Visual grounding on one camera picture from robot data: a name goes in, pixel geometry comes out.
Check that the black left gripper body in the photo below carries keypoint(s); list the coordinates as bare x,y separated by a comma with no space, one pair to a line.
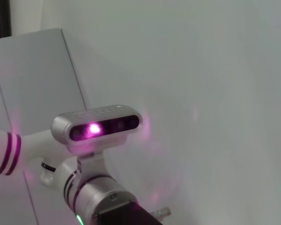
126,216

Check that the white and silver left robot arm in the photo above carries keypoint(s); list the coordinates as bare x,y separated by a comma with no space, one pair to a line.
4,150

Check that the white cabinet panel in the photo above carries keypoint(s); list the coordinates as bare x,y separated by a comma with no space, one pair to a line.
37,77

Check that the dark curtain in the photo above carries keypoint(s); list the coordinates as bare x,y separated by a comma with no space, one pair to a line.
0,16

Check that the silver camera mount bracket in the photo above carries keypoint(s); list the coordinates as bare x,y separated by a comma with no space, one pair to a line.
91,164

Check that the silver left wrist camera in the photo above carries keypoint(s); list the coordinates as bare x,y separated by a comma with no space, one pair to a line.
96,129

